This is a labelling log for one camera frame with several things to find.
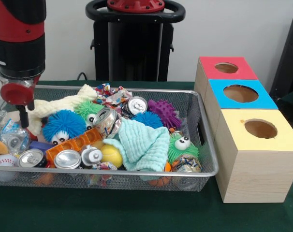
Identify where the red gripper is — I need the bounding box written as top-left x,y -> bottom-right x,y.
0,76 -> 41,129

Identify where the clear plastic bottle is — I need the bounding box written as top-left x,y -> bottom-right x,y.
0,128 -> 31,155

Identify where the purple spiky ball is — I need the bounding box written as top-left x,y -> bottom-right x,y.
147,99 -> 182,130

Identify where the wooden box with three holes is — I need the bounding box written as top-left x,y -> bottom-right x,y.
194,56 -> 293,203

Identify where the blue spiky toy with eyes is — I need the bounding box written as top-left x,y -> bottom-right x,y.
42,110 -> 87,144

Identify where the cream knit cloth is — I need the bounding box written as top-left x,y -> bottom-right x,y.
25,84 -> 98,136

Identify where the white baseball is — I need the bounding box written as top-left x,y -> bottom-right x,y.
0,154 -> 18,167

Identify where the orange plastic tray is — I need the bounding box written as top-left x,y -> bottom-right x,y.
45,127 -> 104,162

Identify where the crushed silver can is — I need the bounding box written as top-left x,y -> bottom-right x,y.
91,107 -> 122,141

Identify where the yellow ball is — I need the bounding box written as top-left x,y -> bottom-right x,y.
100,144 -> 123,169

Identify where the black drink can silver top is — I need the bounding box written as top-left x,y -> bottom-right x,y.
121,96 -> 148,119

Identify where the mint green cloth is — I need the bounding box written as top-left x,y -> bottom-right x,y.
102,118 -> 170,173

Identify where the dark green table cloth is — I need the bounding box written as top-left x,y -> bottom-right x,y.
0,80 -> 293,232

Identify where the green spiky toy with eyes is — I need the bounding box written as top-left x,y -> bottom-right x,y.
167,134 -> 199,167

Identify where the black upright panel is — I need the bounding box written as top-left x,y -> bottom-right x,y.
269,15 -> 293,97

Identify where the silver wire mesh bin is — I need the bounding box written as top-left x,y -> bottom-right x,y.
0,84 -> 219,193

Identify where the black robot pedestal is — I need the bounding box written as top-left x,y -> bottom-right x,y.
85,0 -> 186,82

